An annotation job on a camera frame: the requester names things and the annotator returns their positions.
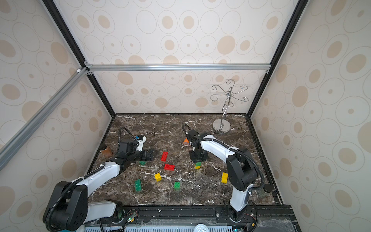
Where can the chrome jewelry stand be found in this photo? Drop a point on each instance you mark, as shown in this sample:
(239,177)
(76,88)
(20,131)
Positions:
(222,125)

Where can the red long lego brick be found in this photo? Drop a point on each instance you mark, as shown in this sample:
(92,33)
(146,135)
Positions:
(169,167)
(164,156)

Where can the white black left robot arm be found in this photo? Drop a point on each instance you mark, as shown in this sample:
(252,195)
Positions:
(68,207)

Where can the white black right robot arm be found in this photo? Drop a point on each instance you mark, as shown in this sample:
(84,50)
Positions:
(243,172)

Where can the black round knob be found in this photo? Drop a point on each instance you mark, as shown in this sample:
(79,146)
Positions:
(267,188)

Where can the black vertical frame post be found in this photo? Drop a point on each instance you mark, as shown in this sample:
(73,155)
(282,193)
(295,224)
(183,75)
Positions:
(292,23)
(69,38)

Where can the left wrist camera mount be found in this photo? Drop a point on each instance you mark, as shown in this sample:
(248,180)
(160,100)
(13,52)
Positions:
(139,142)

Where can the black vertical frame post right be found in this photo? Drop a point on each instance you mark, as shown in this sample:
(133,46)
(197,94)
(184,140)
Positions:
(292,23)

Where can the yellow long lego brick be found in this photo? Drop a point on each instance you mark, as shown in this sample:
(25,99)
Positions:
(224,178)

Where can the aluminium left diagonal rail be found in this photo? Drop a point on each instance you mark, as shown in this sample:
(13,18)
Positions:
(23,135)

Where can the black vertical frame post left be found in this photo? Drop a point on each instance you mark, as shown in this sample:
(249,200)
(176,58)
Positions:
(69,38)

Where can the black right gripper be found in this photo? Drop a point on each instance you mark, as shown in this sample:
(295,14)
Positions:
(198,155)

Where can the yellow rounded lego brick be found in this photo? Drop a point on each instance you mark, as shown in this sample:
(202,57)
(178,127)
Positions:
(157,177)

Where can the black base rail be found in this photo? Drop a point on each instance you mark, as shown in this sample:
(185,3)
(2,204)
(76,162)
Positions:
(265,218)

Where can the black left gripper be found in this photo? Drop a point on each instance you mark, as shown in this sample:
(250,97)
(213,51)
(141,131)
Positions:
(146,157)

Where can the brown cup at left wall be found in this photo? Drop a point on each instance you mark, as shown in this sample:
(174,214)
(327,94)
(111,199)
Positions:
(106,151)

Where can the aluminium horizontal back rail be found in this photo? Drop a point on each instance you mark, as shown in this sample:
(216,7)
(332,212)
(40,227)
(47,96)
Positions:
(177,67)

